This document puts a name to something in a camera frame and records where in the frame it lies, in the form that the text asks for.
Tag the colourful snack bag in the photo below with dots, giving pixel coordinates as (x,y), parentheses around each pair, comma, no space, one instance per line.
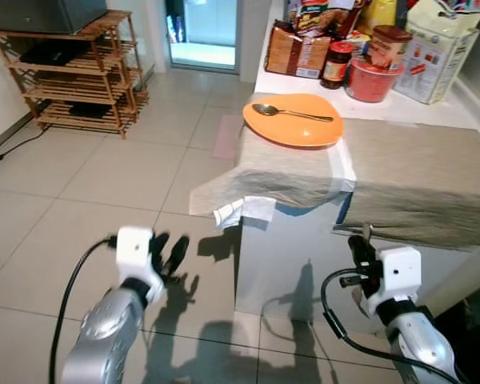
(320,16)

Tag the red lid glass jar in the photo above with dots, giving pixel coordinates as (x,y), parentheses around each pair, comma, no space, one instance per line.
(336,68)

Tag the wooden slatted rack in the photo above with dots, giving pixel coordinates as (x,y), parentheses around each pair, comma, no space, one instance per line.
(80,90)

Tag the metal spoon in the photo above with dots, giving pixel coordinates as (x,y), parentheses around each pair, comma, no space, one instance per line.
(266,109)

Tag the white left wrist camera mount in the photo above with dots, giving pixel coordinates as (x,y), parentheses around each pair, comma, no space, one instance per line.
(133,252)

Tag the brown lid printed canister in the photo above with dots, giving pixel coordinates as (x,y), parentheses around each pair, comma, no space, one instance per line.
(388,46)

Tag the glass door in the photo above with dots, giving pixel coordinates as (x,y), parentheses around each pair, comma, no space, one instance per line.
(204,32)

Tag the orange plate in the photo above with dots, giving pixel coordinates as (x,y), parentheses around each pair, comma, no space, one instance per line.
(296,132)

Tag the brown orange food packet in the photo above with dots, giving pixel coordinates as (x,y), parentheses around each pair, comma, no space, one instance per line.
(292,52)

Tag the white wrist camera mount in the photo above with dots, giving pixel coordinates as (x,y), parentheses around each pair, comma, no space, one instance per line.
(400,270)
(133,252)

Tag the yellow white paper bag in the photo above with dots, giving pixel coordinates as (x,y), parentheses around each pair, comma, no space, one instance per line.
(436,56)

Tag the black box appliance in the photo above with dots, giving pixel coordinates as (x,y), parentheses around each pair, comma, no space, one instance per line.
(44,14)

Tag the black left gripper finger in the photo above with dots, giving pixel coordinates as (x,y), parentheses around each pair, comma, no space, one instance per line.
(159,246)
(178,254)

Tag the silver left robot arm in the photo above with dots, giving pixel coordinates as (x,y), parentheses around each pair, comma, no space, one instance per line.
(104,336)

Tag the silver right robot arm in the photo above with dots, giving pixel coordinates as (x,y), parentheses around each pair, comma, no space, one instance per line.
(420,340)

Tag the red plastic tub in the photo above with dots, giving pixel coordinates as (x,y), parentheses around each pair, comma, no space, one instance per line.
(372,84)

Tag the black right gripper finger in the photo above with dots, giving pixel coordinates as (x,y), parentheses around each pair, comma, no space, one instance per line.
(372,256)
(357,250)

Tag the small striped carton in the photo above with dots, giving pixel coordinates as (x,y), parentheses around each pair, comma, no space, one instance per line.
(358,44)

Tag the black shoes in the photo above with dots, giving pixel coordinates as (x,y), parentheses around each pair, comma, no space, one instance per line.
(86,110)
(54,52)

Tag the yellow snack bag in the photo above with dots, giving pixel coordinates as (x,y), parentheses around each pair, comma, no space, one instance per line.
(380,12)

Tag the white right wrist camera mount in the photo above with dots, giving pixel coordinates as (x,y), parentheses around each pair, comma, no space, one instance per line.
(400,270)

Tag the white counter cabinet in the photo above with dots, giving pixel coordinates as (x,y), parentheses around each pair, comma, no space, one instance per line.
(296,240)

